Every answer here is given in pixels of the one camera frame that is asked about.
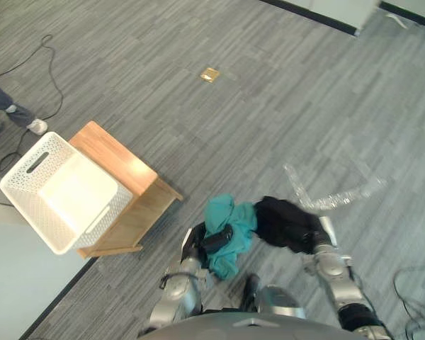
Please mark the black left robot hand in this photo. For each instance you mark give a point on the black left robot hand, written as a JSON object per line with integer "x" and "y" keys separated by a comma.
{"x": 216, "y": 241}

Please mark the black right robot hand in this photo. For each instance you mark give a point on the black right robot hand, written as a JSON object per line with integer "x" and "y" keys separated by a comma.
{"x": 317, "y": 235}

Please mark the teal garment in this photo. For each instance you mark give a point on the teal garment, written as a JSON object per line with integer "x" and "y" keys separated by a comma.
{"x": 230, "y": 226}

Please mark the black garment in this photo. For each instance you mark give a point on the black garment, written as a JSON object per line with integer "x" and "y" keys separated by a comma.
{"x": 287, "y": 223}

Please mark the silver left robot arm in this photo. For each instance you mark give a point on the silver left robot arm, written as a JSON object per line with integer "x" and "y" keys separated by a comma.
{"x": 178, "y": 287}

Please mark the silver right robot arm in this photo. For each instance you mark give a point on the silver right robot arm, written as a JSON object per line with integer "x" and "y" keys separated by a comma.
{"x": 343, "y": 287}

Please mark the white perforated laundry hamper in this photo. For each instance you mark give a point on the white perforated laundry hamper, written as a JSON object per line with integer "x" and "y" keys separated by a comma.
{"x": 67, "y": 191}

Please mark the robot torso and legs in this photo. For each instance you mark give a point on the robot torso and legs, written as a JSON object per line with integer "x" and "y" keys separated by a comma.
{"x": 255, "y": 311}

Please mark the wooden side table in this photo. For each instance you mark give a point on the wooden side table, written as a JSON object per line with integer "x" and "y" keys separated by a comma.
{"x": 127, "y": 191}

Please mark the brass floor outlet plate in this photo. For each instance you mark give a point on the brass floor outlet plate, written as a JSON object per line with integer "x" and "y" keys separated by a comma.
{"x": 209, "y": 75}

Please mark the person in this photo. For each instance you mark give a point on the person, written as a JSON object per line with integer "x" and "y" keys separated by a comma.
{"x": 10, "y": 110}

